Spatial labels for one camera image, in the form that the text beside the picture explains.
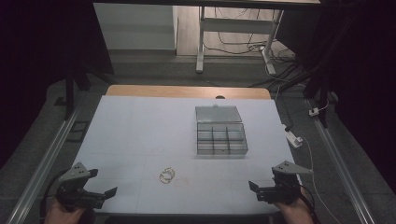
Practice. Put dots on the person's right hand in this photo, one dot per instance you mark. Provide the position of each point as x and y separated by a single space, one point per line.
295 213

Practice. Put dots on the clear plastic compartment box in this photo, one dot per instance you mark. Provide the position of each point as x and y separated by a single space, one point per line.
221 137

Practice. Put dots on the white power strip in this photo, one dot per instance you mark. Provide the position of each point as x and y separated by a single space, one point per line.
292 138

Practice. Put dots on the wooden table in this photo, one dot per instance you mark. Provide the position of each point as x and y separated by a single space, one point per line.
186 91

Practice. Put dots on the white table mat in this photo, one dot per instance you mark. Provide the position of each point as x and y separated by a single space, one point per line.
140 140

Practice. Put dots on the dark curtain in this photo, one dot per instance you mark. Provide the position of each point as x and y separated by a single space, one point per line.
31 62
361 77

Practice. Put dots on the black metal stand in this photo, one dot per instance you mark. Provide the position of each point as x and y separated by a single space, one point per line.
320 90
69 93

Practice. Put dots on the white cabinet panel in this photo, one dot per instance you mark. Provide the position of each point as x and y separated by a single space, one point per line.
137 28

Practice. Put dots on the white metal desk frame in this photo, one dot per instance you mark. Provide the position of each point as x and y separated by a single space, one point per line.
233 25

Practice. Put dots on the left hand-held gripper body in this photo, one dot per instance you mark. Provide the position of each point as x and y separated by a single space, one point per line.
74 189

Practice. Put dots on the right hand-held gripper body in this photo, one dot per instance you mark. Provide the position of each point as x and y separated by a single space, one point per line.
281 186

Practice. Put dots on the person's left hand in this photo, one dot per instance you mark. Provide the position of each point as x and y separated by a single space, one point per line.
62 214

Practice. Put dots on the white plug adapter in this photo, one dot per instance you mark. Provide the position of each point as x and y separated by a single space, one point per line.
313 111

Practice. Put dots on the aluminium floor rail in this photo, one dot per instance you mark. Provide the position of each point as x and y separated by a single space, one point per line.
342 168
43 168

